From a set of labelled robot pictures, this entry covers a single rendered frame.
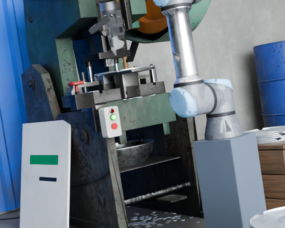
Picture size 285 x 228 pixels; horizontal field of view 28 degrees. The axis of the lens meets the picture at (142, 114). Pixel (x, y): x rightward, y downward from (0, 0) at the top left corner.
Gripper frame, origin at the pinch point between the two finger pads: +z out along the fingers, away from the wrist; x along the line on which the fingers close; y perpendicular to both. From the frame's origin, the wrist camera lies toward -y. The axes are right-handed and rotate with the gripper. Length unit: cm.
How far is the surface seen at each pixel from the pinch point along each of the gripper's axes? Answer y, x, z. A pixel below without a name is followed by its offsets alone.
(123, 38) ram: 2.8, 20.1, -1.2
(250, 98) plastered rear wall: 75, 227, 122
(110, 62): -6.3, 22.0, 10.6
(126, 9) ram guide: 6.3, 28.7, -13.7
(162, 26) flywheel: 21.4, 45.1, 1.8
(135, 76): 6.3, 10.3, 16.0
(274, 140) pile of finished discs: 67, -15, 48
